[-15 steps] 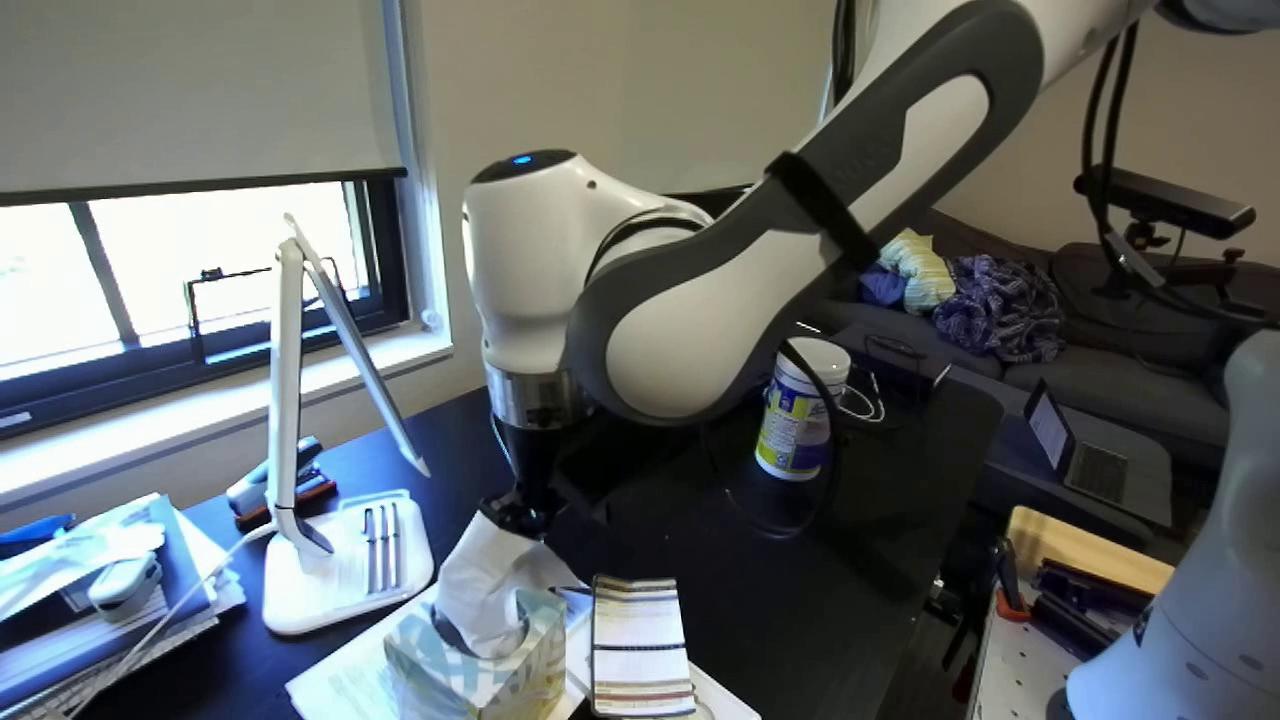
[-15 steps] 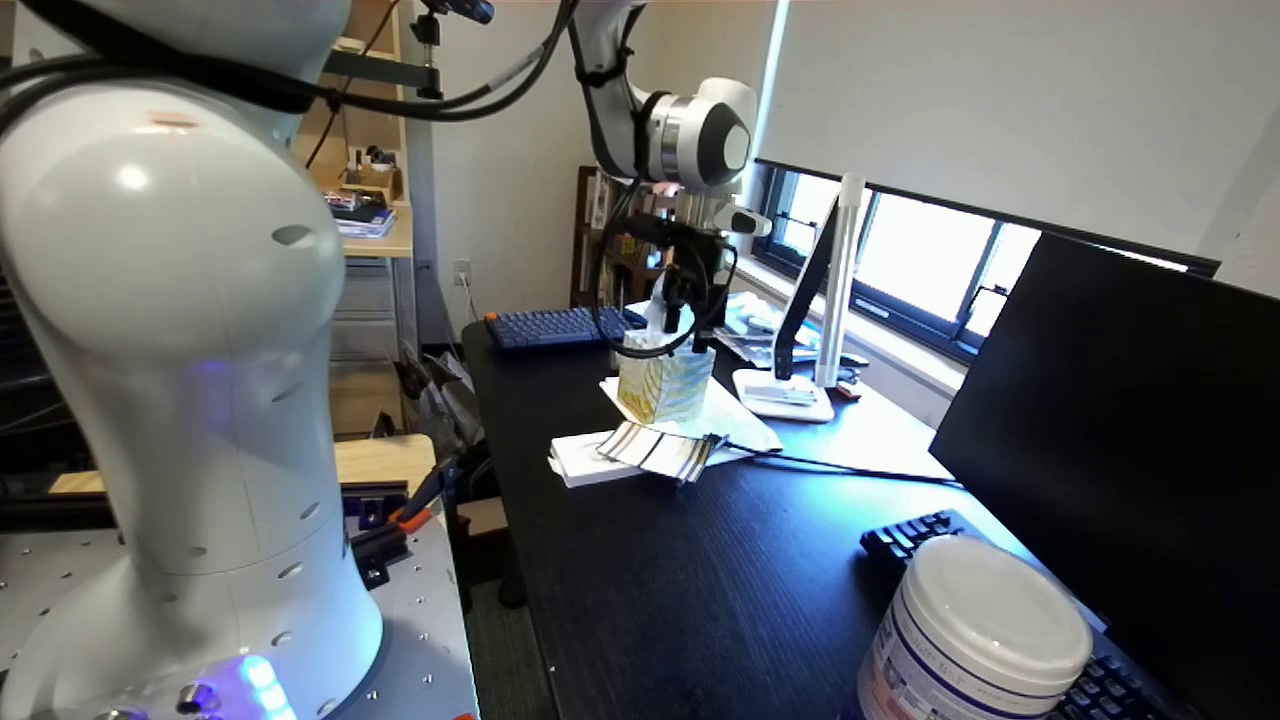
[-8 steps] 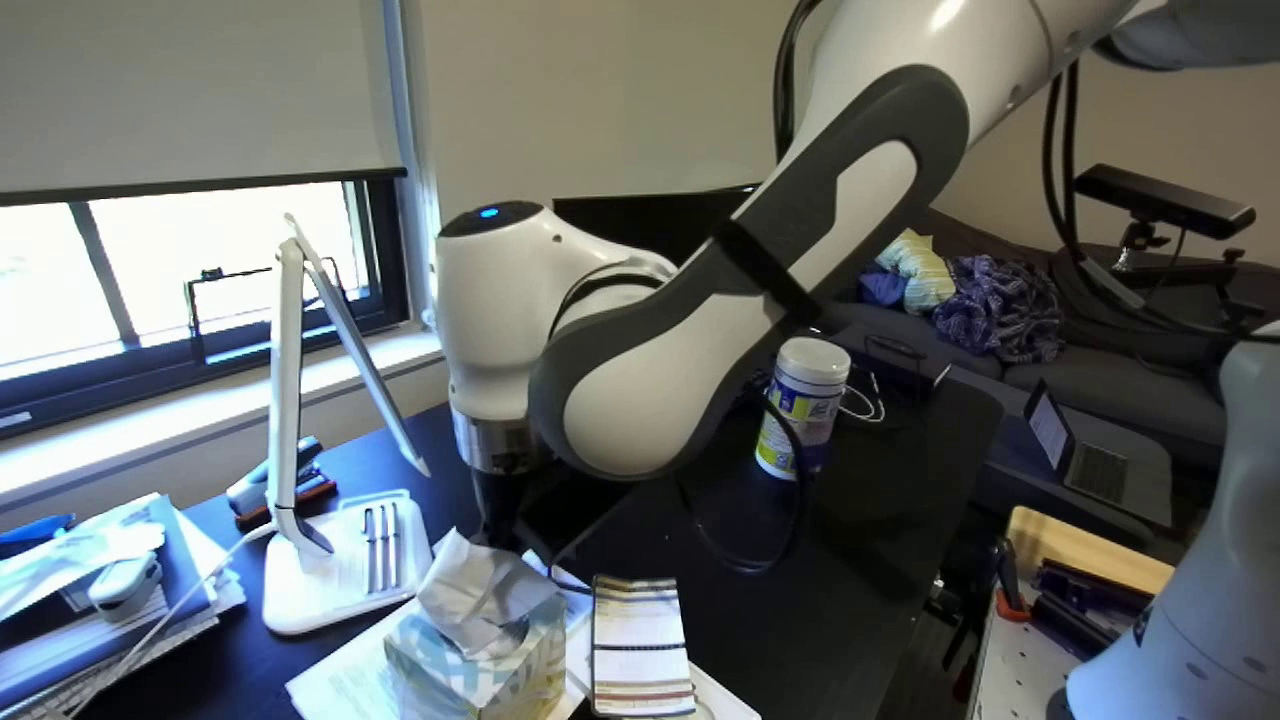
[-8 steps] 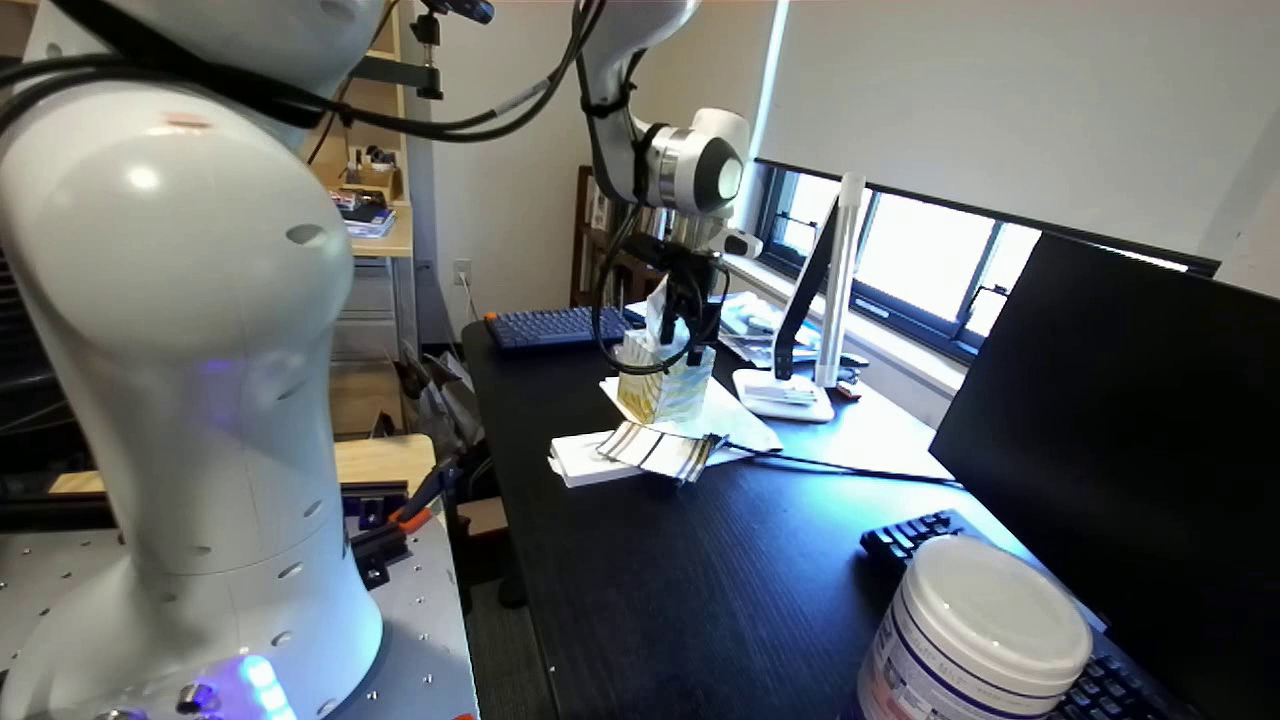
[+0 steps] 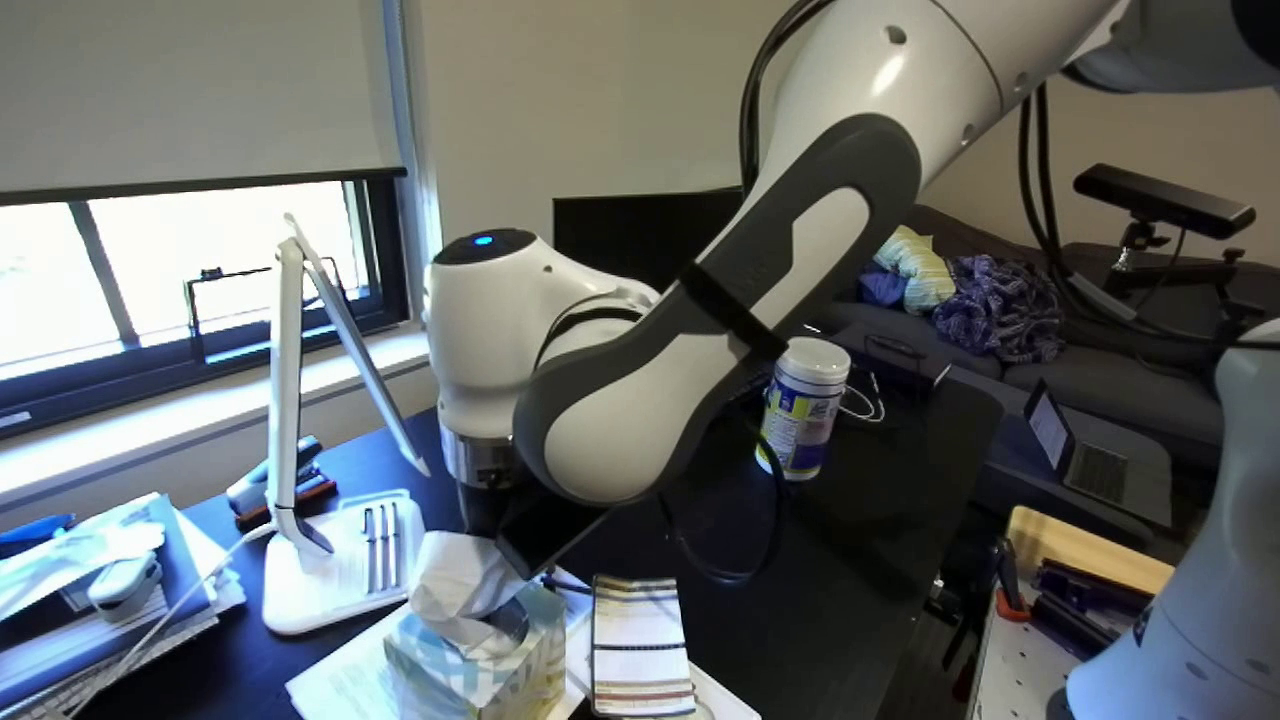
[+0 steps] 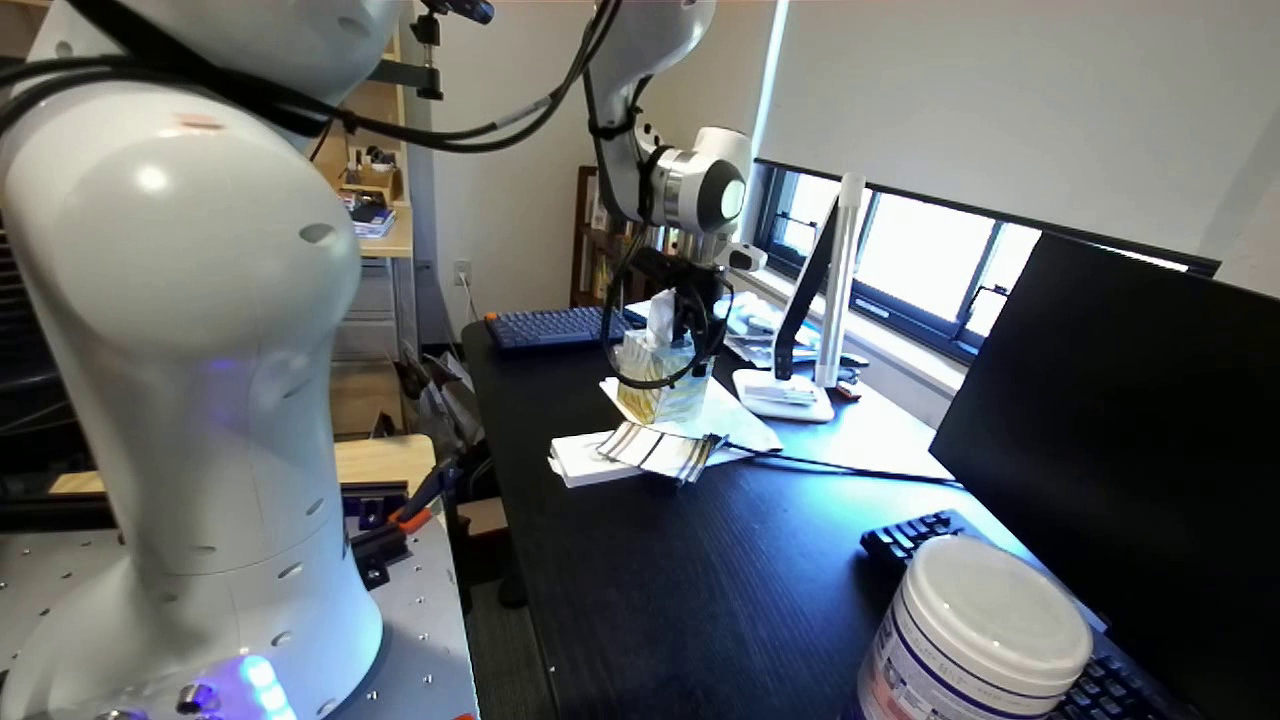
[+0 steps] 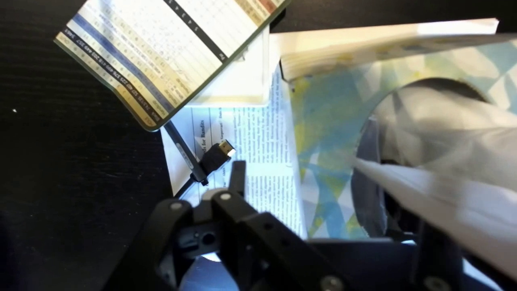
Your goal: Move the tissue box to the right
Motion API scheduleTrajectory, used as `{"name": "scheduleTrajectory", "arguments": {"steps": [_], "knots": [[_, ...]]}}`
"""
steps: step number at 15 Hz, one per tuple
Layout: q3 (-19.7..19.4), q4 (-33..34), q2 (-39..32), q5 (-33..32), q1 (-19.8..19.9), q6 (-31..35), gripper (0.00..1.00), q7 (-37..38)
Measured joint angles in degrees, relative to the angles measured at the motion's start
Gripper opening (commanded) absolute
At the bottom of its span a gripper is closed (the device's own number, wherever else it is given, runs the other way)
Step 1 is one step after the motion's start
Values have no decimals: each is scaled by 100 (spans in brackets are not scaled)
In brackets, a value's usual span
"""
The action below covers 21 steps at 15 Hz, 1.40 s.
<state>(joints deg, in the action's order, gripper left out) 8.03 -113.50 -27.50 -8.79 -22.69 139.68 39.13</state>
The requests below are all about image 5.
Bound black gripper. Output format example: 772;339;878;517
455;471;631;581

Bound pale green tissue box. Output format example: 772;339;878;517
379;528;574;720

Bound small black box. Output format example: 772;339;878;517
852;322;955;396

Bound light wooden box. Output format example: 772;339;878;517
995;501;1175;630

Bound white desk lamp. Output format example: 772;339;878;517
257;213;435;639

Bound striped folded cloth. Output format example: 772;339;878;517
590;573;700;720

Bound dark stapler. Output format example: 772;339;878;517
222;430;339;533

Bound white plastic jar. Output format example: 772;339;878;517
755;330;858;483

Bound black computer monitor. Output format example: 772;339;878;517
550;178;752;290

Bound yellow and blue cloth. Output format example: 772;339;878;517
858;218;962;314

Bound purple clothes pile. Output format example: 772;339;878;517
926;252;1067;368

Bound white roller blind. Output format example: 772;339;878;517
0;0;414;203

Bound open laptop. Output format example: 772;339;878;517
1020;376;1179;533

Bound dark grey sofa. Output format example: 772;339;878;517
813;194;1280;471

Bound black window frame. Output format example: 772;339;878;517
0;169;414;430

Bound black wire frame holder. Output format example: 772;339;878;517
180;261;338;370

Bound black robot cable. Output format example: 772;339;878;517
1011;83;1152;330

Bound black camera on tripod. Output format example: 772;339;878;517
1073;158;1259;290

